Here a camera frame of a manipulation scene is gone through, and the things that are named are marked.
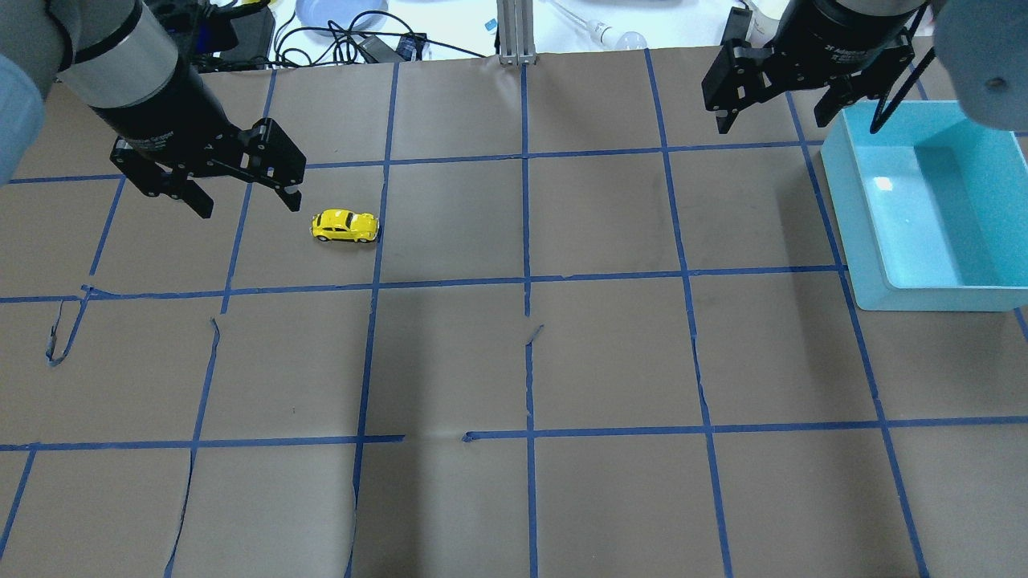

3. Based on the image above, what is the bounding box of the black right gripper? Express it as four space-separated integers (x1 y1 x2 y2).
702 1 916 135

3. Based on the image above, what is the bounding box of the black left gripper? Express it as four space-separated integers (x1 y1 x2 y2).
91 61 306 219

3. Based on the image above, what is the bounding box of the yellow toy beetle car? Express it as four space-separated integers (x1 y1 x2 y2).
311 208 381 244

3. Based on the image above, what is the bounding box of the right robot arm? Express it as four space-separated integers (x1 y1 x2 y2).
701 1 1027 134

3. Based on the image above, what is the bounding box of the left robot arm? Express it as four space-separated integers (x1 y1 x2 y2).
1 1 306 218

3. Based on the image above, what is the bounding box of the black power adapter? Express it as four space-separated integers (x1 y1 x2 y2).
198 2 276 71

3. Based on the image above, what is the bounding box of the light blue plastic bin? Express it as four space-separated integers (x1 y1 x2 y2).
822 101 1027 311

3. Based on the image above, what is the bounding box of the white light bulb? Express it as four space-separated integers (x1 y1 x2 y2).
586 19 647 51

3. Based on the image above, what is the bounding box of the black cable bundle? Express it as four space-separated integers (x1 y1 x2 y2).
273 10 487 67

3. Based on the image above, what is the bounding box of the aluminium frame post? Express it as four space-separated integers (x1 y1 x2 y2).
495 0 537 67

